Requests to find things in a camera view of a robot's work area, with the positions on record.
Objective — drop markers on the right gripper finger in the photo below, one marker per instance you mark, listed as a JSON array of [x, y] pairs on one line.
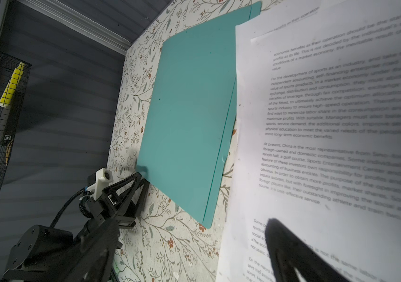
[[291, 258]]

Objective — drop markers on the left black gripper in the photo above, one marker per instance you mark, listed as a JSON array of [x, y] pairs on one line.
[[122, 201]]

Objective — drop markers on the teal paper folder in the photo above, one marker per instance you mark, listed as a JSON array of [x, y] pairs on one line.
[[192, 112]]

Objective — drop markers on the printed paper sheet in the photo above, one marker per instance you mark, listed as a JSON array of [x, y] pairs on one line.
[[319, 143], [280, 16]]

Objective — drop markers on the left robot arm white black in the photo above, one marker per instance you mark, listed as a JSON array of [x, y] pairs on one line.
[[48, 254]]

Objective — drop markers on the floral table mat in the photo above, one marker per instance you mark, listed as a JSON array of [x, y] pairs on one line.
[[166, 244]]

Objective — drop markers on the yellow marker pen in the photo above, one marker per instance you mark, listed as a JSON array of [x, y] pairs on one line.
[[12, 85]]

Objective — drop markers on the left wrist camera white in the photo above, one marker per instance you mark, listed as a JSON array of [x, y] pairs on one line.
[[98, 181]]

